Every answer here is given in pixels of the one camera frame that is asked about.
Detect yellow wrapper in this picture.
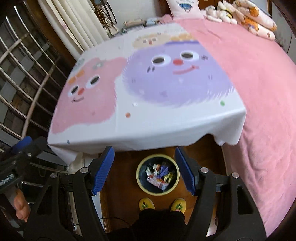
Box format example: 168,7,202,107
163,172,174,183

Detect purple plastic bag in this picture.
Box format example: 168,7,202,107
157,165,170,179

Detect pink strawberry milk carton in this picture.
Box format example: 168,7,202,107
147,175,169,191

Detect white paper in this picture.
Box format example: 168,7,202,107
145,164,161,176

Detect blue and cream trash bin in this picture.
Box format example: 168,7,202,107
136,154,180,196

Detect person's left hand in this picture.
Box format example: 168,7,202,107
14,189,31,222

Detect right yellow slipper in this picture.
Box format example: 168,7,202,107
171,198,187,214

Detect yellow slipper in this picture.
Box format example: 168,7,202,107
171,198,187,214
139,197,155,211

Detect left yellow slipper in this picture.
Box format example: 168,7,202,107
139,197,155,211

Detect metal window grille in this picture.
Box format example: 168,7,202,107
0,4,70,186

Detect cartoon printed tablecloth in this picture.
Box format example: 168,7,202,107
48,21,246,163

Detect pink bed blanket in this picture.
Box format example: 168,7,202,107
159,14,296,237

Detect cream curtain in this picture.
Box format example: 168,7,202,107
38,0,110,60

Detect stack of books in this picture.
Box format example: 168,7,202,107
121,19,146,34

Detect hanging handbags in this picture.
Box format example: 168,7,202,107
93,0,119,38

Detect light blue tissue box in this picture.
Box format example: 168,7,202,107
146,17,161,27

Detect white plush toy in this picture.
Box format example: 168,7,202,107
205,1,237,25

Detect pink cartoon pillow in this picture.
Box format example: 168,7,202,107
166,0,201,19

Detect rolled bear print quilt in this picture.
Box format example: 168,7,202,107
232,1,277,41

